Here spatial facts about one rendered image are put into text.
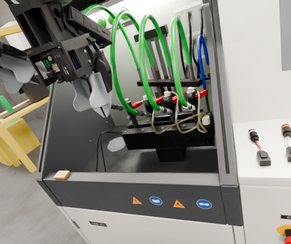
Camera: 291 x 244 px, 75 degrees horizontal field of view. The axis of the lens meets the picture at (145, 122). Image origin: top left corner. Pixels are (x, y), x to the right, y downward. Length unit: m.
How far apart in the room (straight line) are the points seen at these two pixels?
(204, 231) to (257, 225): 0.15
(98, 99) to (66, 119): 0.57
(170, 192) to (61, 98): 0.61
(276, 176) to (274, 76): 0.28
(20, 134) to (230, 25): 3.59
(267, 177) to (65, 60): 0.44
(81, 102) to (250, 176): 0.38
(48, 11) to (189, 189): 0.47
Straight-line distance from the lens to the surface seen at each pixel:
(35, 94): 3.22
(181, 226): 0.68
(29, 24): 0.32
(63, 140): 0.88
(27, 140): 3.88
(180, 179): 0.53
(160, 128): 0.69
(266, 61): 0.62
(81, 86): 0.38
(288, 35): 0.63
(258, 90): 0.63
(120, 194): 0.64
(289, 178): 0.49
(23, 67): 0.46
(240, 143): 0.56
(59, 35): 0.32
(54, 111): 0.87
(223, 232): 0.66
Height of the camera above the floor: 1.33
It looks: 27 degrees down
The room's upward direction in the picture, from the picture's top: 20 degrees counter-clockwise
